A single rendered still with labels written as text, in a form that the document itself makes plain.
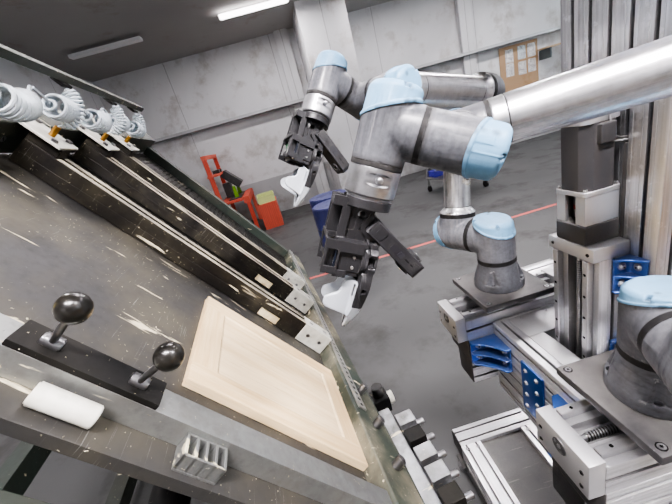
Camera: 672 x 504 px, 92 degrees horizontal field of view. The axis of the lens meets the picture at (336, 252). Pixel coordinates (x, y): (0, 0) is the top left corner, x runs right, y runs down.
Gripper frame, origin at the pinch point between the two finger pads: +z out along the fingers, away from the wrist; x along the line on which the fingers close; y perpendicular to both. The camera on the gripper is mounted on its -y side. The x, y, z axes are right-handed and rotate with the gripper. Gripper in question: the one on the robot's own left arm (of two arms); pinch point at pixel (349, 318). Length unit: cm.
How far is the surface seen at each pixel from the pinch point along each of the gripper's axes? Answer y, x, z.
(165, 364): 24.4, 11.2, 3.9
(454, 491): -39, -6, 46
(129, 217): 57, -51, 6
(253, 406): 12.6, -7.4, 27.1
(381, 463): -19.2, -8.2, 41.1
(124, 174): 73, -83, 0
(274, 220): 32, -656, 149
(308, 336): -3, -57, 41
